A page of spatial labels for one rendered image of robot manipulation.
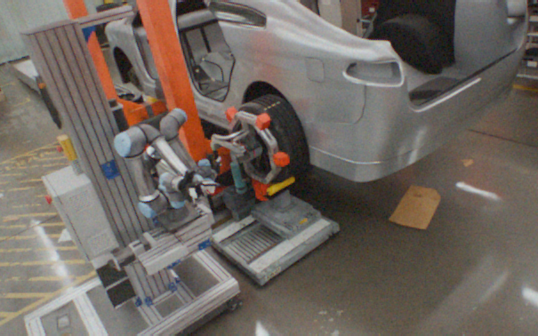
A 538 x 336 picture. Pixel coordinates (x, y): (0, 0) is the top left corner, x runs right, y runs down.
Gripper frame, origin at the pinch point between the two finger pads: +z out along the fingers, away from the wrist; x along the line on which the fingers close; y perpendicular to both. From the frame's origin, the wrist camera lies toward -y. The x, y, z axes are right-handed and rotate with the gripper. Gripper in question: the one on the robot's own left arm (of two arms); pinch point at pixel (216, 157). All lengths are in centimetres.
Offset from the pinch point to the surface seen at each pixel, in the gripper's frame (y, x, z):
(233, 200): 46.9, 1.4, 10.1
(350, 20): 20, 128, 491
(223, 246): 76, -9, -14
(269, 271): 75, 33, -46
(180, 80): -57, -18, 19
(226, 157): 18.8, -3.1, 33.8
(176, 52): -77, -17, 21
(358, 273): 83, 98, -45
